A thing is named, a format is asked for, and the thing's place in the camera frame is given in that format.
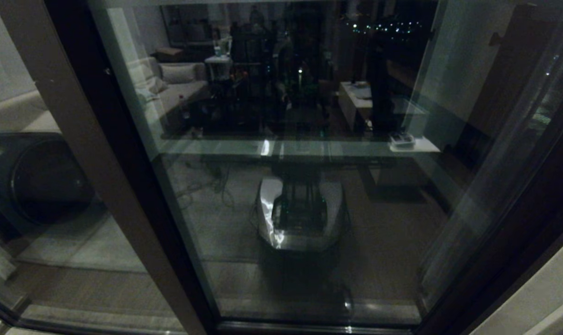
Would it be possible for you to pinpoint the brown-framed fixed glass panel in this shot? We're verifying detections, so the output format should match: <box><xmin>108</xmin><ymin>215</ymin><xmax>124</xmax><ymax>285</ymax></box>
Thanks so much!
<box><xmin>0</xmin><ymin>0</ymin><xmax>221</xmax><ymax>335</ymax></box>

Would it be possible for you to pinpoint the dark front-load washing machine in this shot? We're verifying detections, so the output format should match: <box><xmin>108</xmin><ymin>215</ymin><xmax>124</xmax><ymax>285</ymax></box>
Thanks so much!
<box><xmin>0</xmin><ymin>133</ymin><xmax>98</xmax><ymax>233</ymax></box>

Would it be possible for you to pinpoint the dark brown door jamb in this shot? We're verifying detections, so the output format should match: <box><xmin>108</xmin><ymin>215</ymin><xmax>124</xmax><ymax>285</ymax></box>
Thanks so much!
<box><xmin>416</xmin><ymin>116</ymin><xmax>563</xmax><ymax>335</ymax></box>

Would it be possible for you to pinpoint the brown-framed sliding glass door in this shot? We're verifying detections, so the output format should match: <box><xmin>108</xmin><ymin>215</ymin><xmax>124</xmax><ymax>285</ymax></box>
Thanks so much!
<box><xmin>83</xmin><ymin>0</ymin><xmax>563</xmax><ymax>332</ymax></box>

